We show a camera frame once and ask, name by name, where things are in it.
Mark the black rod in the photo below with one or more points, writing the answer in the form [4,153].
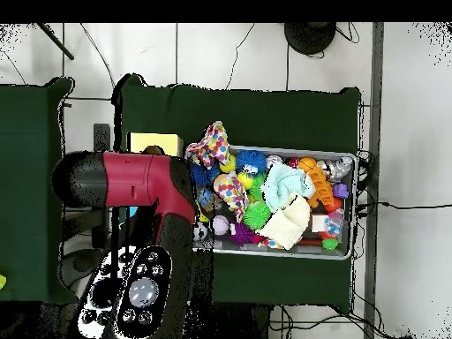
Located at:
[56,42]

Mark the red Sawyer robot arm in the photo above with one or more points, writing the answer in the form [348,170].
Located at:
[141,180]

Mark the black upright panel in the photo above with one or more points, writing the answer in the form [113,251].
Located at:
[101,137]

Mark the white baseball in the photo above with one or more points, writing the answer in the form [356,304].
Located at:
[221,225]

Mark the wooden box with three holes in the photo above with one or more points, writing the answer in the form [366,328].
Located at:
[159,141]

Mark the grey round base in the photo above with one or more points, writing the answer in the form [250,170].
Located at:
[76,263]

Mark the white polka dot cloth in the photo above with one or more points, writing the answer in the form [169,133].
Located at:
[212,146]

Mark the blue spiky rubber ball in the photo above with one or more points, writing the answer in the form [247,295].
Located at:
[250,160]
[204,174]

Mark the mint green muslin cloth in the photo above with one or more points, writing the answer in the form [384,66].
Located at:
[282,183]

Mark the black round stand base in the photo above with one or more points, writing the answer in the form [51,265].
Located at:
[310,37]

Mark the purple spiky googly-eyed toy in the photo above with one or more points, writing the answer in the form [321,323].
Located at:
[243,235]

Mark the small soccer ball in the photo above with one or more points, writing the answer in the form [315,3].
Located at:
[201,232]

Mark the dark green tablecloth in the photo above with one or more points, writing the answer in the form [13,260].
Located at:
[247,116]
[28,113]

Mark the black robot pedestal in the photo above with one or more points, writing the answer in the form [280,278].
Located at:
[229,325]

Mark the polka dot fabric pouch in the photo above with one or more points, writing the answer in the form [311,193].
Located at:
[231,190]

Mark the cream muslin cloth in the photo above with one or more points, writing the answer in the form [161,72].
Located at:
[286,222]

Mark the orange long studded brick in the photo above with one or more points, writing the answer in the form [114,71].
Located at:
[321,187]

